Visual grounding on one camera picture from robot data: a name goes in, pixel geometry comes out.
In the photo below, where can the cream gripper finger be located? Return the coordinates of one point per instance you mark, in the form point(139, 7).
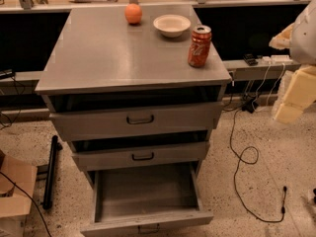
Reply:
point(296, 92)
point(282, 40)

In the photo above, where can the red coke can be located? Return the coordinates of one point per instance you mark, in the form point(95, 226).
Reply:
point(200, 45)

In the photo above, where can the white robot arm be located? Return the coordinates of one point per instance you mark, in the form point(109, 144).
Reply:
point(300, 38)

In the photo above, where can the grey top drawer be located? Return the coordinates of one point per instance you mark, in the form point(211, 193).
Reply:
point(101, 124)

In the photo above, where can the grey drawer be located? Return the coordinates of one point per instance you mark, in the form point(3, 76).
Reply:
point(101, 124)
point(145, 200)
point(140, 156)

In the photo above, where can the grey drawer cabinet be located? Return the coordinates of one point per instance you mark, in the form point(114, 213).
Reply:
point(101, 62)

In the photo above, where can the grey bottom drawer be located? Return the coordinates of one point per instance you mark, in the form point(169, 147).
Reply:
point(145, 200)

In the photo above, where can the grey middle drawer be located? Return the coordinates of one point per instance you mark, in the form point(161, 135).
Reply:
point(140, 156)

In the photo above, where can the white power strip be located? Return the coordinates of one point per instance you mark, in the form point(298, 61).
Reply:
point(274, 59)

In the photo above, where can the black remote on ledge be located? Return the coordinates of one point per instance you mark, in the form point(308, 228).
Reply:
point(250, 59)

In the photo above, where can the black power adapter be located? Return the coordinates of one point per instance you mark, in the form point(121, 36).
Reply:
point(250, 106)

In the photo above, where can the white ceramic bowl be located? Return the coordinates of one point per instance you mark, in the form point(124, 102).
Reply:
point(171, 26)

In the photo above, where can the orange fruit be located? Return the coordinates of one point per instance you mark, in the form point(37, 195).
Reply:
point(133, 14)

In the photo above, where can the black tube on floor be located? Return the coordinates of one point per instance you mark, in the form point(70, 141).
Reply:
point(55, 147)

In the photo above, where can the cardboard box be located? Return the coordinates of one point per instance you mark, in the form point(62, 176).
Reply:
point(17, 184)

